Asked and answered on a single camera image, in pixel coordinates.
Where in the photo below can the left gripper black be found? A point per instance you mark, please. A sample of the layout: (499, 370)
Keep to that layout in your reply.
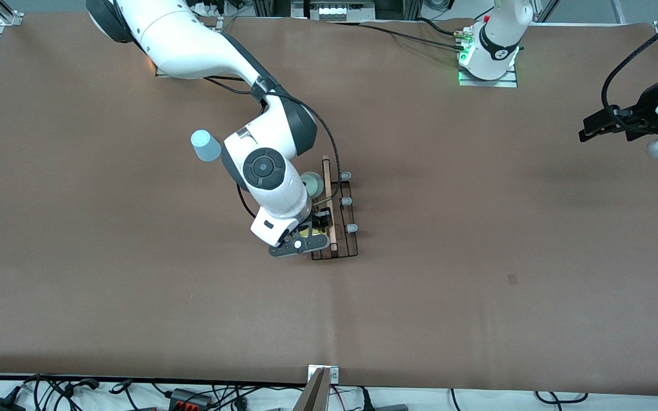
(645, 107)

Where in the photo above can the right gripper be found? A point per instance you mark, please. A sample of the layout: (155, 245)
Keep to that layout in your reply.
(322, 219)

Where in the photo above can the yellow plastic cup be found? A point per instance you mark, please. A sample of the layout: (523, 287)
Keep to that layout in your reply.
(308, 232)

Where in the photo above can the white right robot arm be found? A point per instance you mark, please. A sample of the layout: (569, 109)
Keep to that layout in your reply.
(180, 40)

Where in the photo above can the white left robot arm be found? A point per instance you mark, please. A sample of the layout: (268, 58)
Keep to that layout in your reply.
(494, 40)

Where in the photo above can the pale green plastic cup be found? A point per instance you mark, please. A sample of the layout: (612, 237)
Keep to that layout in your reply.
(313, 184)

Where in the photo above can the light blue plastic cup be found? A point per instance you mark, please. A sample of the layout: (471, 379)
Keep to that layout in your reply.
(206, 145)

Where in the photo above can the white power strip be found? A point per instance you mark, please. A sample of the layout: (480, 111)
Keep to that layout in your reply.
(332, 10)

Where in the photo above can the black power adapter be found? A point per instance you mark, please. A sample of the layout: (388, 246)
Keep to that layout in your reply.
(3, 401)

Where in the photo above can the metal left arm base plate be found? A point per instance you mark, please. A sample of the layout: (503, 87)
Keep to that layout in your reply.
(503, 81)

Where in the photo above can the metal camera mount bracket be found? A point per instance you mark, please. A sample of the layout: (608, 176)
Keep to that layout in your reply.
(316, 391)

